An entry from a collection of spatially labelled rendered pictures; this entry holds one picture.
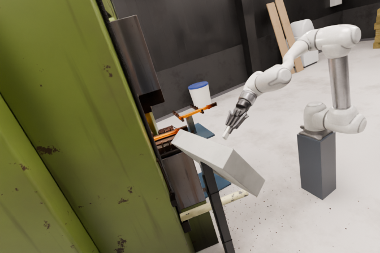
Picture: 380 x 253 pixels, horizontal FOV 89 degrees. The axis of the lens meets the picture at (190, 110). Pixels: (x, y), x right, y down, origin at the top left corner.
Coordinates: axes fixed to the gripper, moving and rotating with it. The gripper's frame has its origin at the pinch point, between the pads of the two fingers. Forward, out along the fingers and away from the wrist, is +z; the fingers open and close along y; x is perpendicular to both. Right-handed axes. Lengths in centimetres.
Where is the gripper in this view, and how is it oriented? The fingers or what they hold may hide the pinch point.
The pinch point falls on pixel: (227, 132)
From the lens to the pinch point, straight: 106.8
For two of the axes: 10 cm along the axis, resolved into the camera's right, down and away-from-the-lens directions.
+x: -6.1, -5.8, -5.4
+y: -5.9, -1.3, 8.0
